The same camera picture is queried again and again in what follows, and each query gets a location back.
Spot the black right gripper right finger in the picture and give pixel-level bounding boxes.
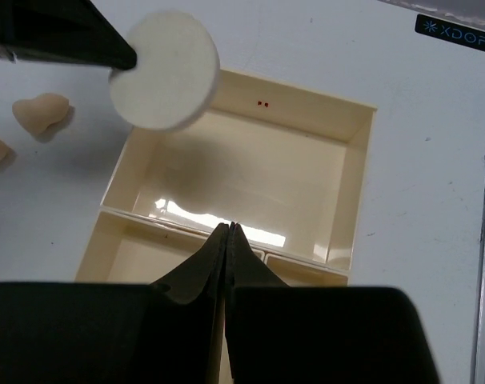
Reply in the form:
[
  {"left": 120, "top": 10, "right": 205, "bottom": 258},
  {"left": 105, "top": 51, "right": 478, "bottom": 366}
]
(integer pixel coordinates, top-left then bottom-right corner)
[{"left": 225, "top": 224, "right": 435, "bottom": 383}]

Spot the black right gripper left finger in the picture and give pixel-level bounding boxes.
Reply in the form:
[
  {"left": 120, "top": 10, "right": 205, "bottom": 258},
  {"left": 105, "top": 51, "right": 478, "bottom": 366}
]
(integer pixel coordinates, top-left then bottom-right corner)
[{"left": 0, "top": 224, "right": 229, "bottom": 383}]

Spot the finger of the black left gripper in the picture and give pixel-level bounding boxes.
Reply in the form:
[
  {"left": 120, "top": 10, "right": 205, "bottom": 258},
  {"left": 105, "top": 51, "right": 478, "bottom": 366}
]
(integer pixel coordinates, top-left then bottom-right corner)
[{"left": 0, "top": 0, "right": 137, "bottom": 70}]

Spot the round white powder puff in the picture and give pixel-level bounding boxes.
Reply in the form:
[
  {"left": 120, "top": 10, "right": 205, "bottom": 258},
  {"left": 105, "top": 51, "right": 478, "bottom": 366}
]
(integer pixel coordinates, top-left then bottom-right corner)
[{"left": 109, "top": 10, "right": 220, "bottom": 131}]

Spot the cream plastic organizer box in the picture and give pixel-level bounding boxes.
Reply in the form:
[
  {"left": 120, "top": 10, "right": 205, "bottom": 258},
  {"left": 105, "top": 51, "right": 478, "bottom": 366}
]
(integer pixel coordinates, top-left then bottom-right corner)
[{"left": 76, "top": 70, "right": 376, "bottom": 286}]

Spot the dark XDOF label right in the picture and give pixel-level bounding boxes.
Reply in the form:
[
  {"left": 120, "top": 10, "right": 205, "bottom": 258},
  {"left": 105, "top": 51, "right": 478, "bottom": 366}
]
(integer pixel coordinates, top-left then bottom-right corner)
[{"left": 415, "top": 14, "right": 485, "bottom": 52}]

